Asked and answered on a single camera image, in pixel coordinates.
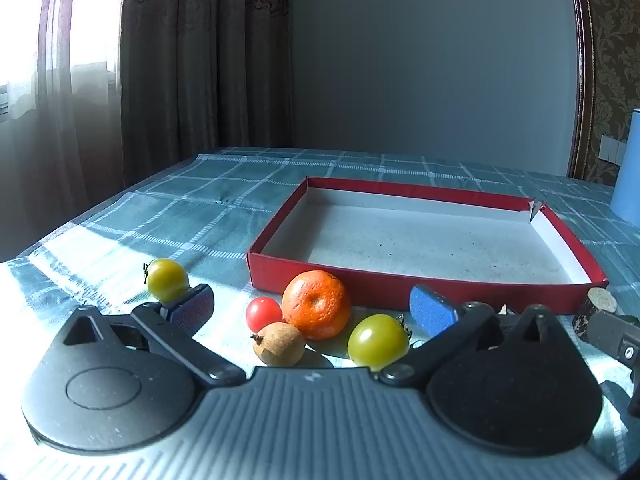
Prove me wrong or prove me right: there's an orange mandarin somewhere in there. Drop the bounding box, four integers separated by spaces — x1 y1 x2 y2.
281 270 352 340

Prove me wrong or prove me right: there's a green tomato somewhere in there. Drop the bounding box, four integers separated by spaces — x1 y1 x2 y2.
144 258 191 303
347 313 412 368

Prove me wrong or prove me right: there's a red cherry tomato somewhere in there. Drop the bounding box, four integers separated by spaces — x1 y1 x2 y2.
245 296 285 333

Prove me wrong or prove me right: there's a light blue kettle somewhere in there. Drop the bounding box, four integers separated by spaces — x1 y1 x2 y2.
610 108 640 228

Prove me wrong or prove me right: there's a dark wooden frame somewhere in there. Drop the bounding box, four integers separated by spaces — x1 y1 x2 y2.
565 0 598 181

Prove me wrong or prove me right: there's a brown patterned curtain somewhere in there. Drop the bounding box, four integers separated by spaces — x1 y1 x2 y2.
120 0 293 191

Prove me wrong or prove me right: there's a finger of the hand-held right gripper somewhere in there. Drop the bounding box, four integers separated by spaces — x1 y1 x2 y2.
586 309 640 367

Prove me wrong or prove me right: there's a red cardboard box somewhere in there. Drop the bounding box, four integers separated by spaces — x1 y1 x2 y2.
246 176 610 317

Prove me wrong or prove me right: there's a dark eggplant piece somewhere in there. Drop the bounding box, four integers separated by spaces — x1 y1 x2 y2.
572 287 619 346

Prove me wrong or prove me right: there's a white wall switch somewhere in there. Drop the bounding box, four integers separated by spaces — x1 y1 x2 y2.
600 132 628 163

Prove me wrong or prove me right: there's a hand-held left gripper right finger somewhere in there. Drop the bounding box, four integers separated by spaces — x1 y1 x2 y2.
378 285 571 388

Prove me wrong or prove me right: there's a brown longan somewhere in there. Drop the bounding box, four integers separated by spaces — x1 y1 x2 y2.
251 322 306 367

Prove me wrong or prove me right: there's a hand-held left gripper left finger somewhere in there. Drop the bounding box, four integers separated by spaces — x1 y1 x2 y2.
52 284 247 387

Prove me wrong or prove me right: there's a sheer white curtain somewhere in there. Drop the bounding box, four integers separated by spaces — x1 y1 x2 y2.
0 0 123 261

